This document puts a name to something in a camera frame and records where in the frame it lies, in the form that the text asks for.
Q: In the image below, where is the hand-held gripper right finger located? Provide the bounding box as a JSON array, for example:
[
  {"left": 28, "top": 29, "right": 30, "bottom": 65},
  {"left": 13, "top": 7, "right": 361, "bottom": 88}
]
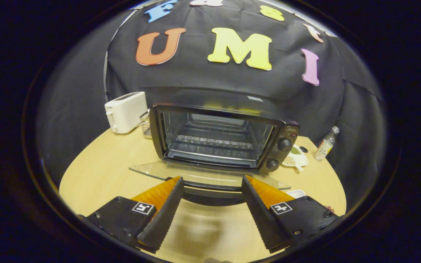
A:
[{"left": 241, "top": 175, "right": 342, "bottom": 254}]

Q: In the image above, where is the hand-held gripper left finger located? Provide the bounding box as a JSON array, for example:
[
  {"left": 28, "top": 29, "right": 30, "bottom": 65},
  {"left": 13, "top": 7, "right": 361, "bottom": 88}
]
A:
[{"left": 80, "top": 176, "right": 184, "bottom": 254}]

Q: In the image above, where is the black toaster oven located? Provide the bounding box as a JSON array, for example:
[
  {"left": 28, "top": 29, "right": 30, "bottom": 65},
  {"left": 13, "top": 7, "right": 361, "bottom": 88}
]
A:
[{"left": 129, "top": 103, "right": 300, "bottom": 207}]

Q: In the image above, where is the white bread toaster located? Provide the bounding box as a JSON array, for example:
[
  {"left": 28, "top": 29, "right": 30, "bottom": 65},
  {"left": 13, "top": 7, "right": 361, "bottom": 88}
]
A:
[{"left": 105, "top": 91, "right": 148, "bottom": 134}]

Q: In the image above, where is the white divided seasoning dish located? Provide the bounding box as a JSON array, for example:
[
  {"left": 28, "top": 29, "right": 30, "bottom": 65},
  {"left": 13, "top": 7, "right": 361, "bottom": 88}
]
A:
[{"left": 282, "top": 144, "right": 309, "bottom": 171}]

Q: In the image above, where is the clear glass bottle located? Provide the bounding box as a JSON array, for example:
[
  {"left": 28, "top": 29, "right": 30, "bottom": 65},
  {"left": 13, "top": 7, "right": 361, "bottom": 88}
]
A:
[{"left": 314, "top": 126, "right": 340, "bottom": 161}]

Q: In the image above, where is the metal wire basket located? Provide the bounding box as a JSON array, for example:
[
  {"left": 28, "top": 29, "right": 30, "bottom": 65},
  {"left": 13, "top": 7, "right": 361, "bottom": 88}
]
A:
[{"left": 140, "top": 111, "right": 152, "bottom": 139}]

